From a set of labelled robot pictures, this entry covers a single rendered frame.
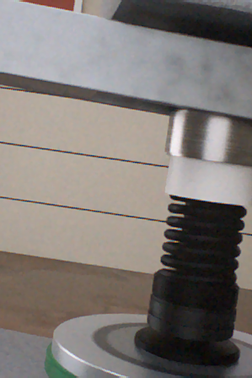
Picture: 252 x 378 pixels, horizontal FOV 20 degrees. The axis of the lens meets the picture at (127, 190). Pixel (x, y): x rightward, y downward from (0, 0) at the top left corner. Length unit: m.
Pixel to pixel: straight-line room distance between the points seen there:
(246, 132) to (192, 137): 0.04
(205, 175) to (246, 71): 0.08
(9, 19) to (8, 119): 6.30
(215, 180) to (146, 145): 6.07
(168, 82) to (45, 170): 6.22
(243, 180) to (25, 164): 6.23
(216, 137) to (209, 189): 0.04
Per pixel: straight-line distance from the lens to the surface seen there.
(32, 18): 0.50
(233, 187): 0.55
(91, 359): 0.53
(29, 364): 0.69
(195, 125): 0.54
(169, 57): 0.51
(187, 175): 0.55
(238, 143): 0.54
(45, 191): 6.72
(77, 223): 6.69
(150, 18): 0.52
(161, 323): 0.56
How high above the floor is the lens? 1.08
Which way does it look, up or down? 3 degrees down
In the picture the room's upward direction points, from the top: 8 degrees clockwise
